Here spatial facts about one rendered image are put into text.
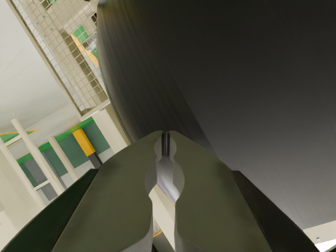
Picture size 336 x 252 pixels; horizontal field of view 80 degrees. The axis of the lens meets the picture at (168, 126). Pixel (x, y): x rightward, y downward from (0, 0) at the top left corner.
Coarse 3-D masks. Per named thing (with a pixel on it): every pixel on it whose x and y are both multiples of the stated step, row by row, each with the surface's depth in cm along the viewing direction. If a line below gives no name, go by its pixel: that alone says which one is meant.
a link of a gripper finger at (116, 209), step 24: (144, 144) 10; (120, 168) 9; (144, 168) 9; (96, 192) 7; (120, 192) 7; (144, 192) 8; (72, 216) 7; (96, 216) 7; (120, 216) 7; (144, 216) 7; (72, 240) 6; (96, 240) 6; (120, 240) 6; (144, 240) 6
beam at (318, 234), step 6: (330, 222) 64; (306, 228) 66; (312, 228) 65; (318, 228) 65; (324, 228) 64; (330, 228) 64; (306, 234) 66; (312, 234) 66; (318, 234) 65; (324, 234) 65; (330, 234) 64; (312, 240) 66; (318, 240) 65; (324, 240) 65; (330, 240) 65
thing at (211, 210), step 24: (168, 144) 11; (192, 144) 10; (192, 168) 9; (216, 168) 9; (192, 192) 8; (216, 192) 8; (240, 192) 8; (192, 216) 7; (216, 216) 7; (240, 216) 7; (192, 240) 6; (216, 240) 6; (240, 240) 6; (264, 240) 6
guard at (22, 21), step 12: (96, 0) 81; (72, 12) 84; (84, 12) 83; (24, 24) 90; (36, 36) 91; (36, 48) 91; (48, 48) 91; (48, 60) 93; (72, 60) 89; (60, 84) 93; (84, 96) 92; (96, 108) 91
